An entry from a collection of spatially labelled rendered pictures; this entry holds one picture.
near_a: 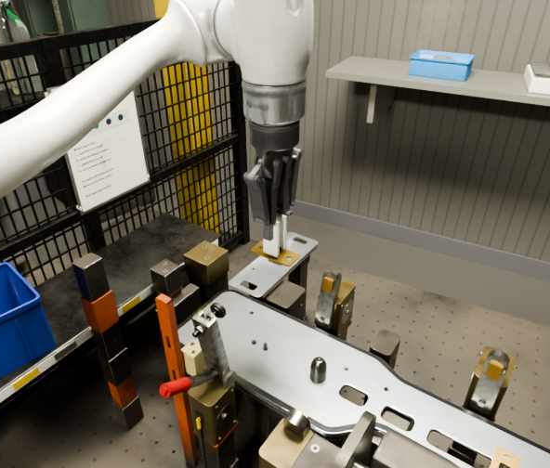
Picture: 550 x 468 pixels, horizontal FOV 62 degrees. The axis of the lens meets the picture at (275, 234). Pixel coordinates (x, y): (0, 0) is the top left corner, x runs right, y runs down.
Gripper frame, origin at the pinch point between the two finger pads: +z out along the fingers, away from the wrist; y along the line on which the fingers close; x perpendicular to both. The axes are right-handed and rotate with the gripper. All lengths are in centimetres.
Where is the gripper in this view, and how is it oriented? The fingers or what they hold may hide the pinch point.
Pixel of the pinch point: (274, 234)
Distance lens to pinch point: 78.1
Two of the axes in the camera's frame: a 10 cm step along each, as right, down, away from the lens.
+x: 8.3, 3.1, -4.7
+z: 0.0, 8.4, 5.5
